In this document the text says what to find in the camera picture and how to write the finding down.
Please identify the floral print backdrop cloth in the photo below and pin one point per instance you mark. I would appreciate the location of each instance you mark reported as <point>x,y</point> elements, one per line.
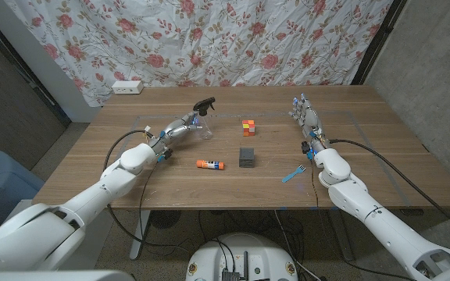
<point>193,39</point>

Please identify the white power strip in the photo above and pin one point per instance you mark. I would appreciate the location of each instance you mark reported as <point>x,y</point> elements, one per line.
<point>127,87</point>

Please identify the black trigger sprayer head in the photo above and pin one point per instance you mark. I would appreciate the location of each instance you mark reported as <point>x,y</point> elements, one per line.
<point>203,104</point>

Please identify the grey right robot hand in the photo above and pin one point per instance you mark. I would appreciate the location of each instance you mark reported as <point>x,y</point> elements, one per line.
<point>310,117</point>

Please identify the clear plastic spray bottle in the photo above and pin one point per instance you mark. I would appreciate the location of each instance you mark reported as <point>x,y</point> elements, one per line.
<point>205,130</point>

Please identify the round black floor fan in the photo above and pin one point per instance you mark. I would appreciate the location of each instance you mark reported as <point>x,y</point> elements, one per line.
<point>165,219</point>

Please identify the orange glue stick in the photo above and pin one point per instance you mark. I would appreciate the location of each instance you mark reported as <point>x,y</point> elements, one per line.
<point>209,164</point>

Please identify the dark grey cube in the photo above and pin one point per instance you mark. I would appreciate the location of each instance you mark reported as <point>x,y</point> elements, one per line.
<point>247,157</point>

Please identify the white table leg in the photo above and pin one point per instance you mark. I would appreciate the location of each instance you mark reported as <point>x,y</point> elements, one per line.
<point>139,234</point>
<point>342,238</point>

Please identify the black backdrop stand pole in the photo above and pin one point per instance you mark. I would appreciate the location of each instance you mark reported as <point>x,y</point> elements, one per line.
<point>379,39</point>

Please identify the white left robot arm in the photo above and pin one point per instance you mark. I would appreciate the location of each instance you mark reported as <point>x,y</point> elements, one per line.
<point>92,199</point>

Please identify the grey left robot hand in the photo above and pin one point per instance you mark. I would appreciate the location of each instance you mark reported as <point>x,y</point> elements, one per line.
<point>180,128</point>

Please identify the blue plastic fork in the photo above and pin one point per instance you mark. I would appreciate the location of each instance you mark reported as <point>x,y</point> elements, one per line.
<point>289,177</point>

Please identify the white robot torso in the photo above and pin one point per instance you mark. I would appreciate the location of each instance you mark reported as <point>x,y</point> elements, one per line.
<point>240,253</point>

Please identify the orange yellow red cube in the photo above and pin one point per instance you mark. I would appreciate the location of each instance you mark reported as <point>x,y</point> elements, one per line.
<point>248,128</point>

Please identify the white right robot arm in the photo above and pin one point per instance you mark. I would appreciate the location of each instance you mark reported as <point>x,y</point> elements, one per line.
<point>385,230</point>

